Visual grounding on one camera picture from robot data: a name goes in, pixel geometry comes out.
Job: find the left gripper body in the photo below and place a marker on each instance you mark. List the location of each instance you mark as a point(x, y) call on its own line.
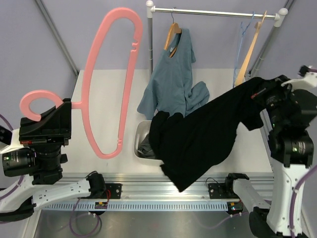
point(49, 137)

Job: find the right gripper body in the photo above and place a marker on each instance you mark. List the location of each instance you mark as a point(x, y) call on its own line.
point(274, 95)

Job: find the black t shirt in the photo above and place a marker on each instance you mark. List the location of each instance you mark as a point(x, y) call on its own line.
point(190, 145)

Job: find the pink plastic hanger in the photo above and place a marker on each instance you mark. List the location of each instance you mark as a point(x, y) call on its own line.
point(104, 95)

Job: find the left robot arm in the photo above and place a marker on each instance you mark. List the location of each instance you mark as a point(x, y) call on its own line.
point(33, 154)

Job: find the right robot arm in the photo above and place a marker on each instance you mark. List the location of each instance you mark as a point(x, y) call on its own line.
point(291, 107)

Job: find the beige plastic hanger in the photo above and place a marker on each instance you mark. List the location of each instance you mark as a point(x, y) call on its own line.
point(243, 67)

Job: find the teal blue t shirt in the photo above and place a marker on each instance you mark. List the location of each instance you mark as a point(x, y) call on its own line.
point(171, 87)

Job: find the wooden hanger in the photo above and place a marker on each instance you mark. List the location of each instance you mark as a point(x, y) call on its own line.
point(174, 29)

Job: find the metal clothes rack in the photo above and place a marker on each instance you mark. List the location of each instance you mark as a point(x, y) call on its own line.
point(278, 20)

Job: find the white laundry basket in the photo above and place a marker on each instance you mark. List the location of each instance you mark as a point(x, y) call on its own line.
point(142, 131)

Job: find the grey clothes in basket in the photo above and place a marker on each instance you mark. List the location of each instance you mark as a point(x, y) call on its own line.
point(144, 149)

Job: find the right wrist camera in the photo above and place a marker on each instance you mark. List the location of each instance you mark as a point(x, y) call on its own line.
point(306, 81)

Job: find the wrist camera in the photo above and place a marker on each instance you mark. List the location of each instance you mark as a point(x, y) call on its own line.
point(9, 140)
point(306, 81)

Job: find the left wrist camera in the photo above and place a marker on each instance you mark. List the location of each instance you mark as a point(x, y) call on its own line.
point(9, 140)

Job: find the light blue wire hanger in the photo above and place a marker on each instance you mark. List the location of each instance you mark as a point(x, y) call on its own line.
point(241, 33)

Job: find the light blue cable duct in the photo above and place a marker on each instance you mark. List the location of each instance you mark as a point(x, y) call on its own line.
point(139, 206)

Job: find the aluminium mounting rail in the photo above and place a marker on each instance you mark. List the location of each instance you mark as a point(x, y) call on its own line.
point(158, 187)

